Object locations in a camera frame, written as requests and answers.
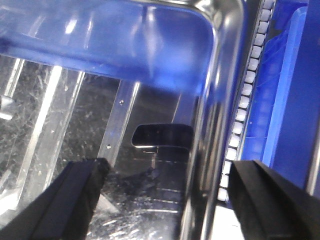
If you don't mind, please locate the blue lower right bin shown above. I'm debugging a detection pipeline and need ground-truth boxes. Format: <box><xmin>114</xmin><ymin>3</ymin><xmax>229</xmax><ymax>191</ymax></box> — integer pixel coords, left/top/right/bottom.
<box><xmin>238</xmin><ymin>0</ymin><xmax>320</xmax><ymax>193</ymax></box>

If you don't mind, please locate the white roller track rail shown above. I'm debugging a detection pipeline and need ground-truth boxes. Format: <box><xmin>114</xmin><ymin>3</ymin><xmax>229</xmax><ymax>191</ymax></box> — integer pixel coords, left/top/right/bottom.
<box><xmin>217</xmin><ymin>0</ymin><xmax>275</xmax><ymax>203</ymax></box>

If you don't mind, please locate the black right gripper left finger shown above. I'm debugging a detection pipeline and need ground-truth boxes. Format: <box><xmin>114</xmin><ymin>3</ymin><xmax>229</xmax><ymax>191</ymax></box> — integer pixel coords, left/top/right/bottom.
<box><xmin>0</xmin><ymin>158</ymin><xmax>110</xmax><ymax>240</ymax></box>

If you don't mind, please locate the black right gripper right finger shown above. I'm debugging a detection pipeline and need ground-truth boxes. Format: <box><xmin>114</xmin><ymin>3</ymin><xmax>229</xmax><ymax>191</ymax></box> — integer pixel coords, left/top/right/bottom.
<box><xmin>228</xmin><ymin>160</ymin><xmax>320</xmax><ymax>240</ymax></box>

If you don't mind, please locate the silver steel tray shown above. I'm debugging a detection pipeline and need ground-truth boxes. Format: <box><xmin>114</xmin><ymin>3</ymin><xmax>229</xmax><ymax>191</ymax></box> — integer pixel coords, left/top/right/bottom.
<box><xmin>0</xmin><ymin>0</ymin><xmax>258</xmax><ymax>240</ymax></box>

